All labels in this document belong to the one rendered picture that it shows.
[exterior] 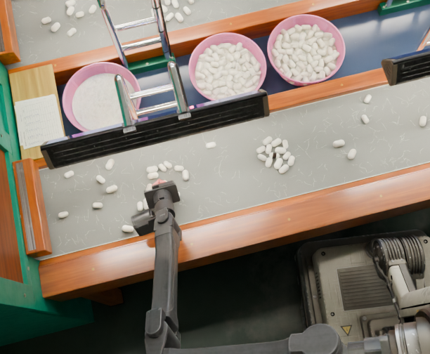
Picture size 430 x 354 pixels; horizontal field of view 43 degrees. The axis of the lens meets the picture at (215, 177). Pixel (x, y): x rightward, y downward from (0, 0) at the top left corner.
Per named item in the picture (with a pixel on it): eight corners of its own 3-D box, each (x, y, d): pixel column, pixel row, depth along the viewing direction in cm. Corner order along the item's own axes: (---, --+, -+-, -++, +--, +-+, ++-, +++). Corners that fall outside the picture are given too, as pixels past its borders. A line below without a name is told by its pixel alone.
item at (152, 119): (270, 116, 153) (271, 105, 146) (50, 170, 150) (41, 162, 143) (262, 91, 155) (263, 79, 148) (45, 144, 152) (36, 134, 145)
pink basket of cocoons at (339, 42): (349, 85, 195) (355, 72, 186) (277, 102, 193) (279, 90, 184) (327, 21, 202) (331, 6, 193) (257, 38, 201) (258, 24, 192)
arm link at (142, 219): (180, 239, 158) (168, 218, 153) (145, 255, 159) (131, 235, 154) (175, 214, 168) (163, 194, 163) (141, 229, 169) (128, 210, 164)
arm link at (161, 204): (178, 220, 162) (171, 206, 159) (157, 230, 162) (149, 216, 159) (176, 208, 167) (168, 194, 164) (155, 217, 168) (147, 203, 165)
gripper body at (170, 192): (142, 189, 170) (145, 202, 163) (175, 180, 170) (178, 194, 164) (148, 206, 173) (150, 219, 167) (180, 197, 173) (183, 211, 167)
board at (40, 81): (68, 152, 181) (67, 151, 180) (23, 163, 180) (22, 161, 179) (52, 65, 190) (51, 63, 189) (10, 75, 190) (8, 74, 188)
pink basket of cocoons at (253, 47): (279, 86, 195) (282, 74, 186) (218, 128, 191) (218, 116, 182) (235, 34, 202) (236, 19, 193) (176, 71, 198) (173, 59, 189)
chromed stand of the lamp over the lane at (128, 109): (202, 166, 187) (194, 114, 145) (145, 180, 187) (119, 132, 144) (189, 116, 193) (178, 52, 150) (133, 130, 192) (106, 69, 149)
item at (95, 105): (144, 128, 191) (142, 122, 186) (81, 144, 190) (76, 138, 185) (131, 72, 198) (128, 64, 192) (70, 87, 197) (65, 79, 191)
